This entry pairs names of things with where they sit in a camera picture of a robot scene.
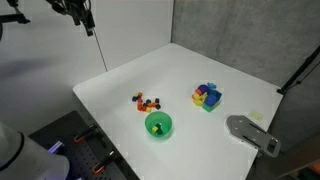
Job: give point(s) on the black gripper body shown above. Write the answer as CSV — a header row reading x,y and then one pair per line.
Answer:
x,y
68,6

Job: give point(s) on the small orange block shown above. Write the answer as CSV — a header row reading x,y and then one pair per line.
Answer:
x,y
150,104
144,108
139,104
154,104
140,94

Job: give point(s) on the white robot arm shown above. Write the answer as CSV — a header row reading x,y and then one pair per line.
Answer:
x,y
30,160

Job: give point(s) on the small blue block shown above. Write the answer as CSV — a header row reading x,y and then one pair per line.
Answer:
x,y
134,99
144,104

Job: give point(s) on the small red-orange block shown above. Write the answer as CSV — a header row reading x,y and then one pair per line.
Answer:
x,y
140,100

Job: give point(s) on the small teal green block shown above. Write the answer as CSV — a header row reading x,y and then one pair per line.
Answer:
x,y
148,101

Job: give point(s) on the small red block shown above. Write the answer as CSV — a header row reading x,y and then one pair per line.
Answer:
x,y
139,108

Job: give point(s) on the small yellow block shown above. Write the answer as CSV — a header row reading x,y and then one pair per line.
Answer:
x,y
148,109
155,129

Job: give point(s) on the green plastic bowl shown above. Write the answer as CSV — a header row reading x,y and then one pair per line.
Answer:
x,y
158,124

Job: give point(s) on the small dark green block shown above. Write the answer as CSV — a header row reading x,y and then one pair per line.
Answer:
x,y
159,128

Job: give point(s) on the black orange-tipped clamp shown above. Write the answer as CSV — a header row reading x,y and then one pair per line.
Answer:
x,y
85,133
104,162

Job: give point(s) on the orange toy piece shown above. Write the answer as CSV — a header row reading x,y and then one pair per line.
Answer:
x,y
198,91

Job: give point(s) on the purple toy piece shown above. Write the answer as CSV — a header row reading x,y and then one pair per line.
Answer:
x,y
202,88

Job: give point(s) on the yellow toy piece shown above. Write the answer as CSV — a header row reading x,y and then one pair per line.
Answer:
x,y
197,99

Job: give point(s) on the light blue toy piece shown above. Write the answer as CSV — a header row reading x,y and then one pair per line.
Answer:
x,y
211,85

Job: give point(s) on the blue toy box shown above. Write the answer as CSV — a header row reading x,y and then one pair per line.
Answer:
x,y
213,97

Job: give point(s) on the green toy base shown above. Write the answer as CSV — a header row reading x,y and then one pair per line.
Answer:
x,y
210,107

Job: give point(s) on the pale translucent small pad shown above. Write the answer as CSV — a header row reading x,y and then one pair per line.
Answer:
x,y
256,115

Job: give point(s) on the grey metal mounting plate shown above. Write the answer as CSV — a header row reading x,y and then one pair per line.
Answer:
x,y
253,134

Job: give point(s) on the black tripod pole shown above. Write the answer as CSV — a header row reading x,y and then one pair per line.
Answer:
x,y
298,71

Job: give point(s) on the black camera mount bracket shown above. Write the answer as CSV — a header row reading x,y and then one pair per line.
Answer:
x,y
15,16

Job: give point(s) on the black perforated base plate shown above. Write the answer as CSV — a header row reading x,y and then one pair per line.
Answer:
x,y
83,150

